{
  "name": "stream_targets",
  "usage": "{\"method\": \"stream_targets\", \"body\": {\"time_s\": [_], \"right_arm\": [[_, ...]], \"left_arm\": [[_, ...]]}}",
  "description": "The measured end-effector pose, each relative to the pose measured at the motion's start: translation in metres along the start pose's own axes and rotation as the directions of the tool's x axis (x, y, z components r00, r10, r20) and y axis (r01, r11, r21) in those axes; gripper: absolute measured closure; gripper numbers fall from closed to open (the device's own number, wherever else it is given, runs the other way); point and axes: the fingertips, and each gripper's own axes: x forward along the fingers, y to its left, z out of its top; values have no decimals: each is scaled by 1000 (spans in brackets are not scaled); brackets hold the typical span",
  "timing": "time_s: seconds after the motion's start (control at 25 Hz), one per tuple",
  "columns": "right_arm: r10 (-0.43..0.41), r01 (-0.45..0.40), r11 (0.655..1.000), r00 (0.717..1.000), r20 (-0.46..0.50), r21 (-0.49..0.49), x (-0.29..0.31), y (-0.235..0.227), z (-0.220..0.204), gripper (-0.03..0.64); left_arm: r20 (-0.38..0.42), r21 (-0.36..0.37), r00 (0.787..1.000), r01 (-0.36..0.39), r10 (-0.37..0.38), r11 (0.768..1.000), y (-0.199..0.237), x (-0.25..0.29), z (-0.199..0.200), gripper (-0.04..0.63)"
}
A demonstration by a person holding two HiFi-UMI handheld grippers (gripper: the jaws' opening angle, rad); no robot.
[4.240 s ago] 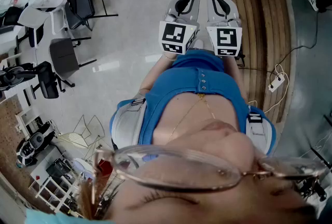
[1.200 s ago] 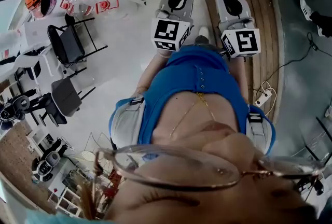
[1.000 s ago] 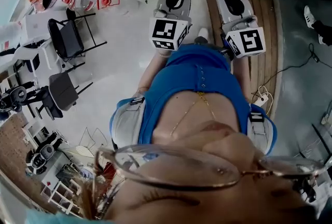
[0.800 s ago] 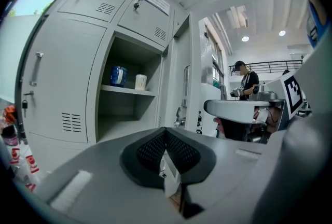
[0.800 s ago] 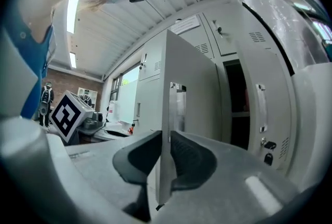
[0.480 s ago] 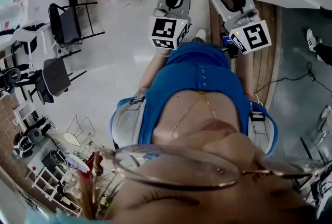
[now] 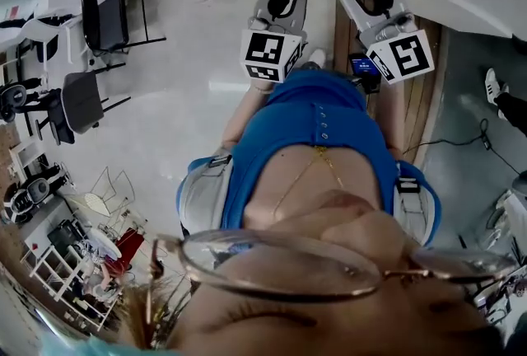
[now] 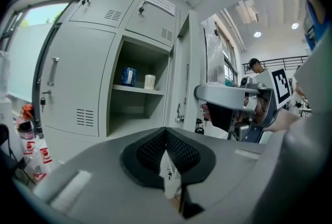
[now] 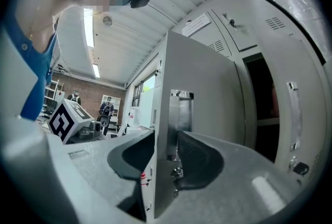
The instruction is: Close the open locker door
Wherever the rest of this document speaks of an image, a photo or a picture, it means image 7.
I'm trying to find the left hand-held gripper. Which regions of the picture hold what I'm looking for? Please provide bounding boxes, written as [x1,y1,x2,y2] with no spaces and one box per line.
[240,0,310,84]

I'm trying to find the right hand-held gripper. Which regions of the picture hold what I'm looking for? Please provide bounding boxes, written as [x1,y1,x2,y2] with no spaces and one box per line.
[331,0,436,86]

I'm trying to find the person's left forearm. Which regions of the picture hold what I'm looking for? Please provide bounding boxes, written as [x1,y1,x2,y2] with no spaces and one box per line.
[222,78,276,150]

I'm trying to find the person's right forearm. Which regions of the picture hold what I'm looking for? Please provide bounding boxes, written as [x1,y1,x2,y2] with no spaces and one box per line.
[383,81,408,161]

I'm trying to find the black phone with blue screen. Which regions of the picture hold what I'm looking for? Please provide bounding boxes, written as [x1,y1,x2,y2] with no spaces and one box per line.
[347,52,382,95]

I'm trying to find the person's white shoe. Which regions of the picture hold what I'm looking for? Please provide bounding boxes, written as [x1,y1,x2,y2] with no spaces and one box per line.
[307,48,329,68]
[483,67,511,120]

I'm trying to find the person's blue shirt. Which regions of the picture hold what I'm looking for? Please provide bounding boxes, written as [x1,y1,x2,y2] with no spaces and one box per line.
[175,68,442,246]

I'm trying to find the black folding chair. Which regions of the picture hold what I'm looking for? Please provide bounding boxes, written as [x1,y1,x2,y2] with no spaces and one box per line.
[81,0,168,58]

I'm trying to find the grey folding chair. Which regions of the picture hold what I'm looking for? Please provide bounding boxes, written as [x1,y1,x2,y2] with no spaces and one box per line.
[35,62,132,146]

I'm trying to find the gold-rimmed glasses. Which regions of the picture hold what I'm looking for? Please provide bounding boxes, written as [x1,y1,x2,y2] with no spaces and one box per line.
[146,228,520,325]

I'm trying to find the white table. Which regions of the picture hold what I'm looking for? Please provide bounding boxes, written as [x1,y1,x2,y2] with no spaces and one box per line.
[18,0,120,67]

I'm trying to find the red cloth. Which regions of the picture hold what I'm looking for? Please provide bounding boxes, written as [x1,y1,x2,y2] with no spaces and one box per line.
[105,227,146,277]

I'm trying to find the person's face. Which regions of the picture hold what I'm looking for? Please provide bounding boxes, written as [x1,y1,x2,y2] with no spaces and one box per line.
[164,189,510,356]

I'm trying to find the black office chair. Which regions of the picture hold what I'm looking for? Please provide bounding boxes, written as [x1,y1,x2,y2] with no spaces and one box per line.
[0,77,44,124]
[2,164,71,223]

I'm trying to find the white shelf unit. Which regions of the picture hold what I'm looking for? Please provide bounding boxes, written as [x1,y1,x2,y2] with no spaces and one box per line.
[20,241,124,333]

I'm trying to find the black floor cable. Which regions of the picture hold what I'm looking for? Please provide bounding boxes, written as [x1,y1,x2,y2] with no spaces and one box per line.
[402,118,522,176]

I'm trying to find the thin gold necklace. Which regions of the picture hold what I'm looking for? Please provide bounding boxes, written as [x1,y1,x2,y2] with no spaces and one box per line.
[272,144,345,219]

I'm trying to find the grey shoulder strap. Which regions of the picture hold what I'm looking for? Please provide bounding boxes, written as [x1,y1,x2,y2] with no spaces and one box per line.
[180,154,234,234]
[394,162,440,246]

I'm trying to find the white wire chair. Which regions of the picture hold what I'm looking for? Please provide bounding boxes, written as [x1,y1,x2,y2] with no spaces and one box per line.
[80,166,137,219]

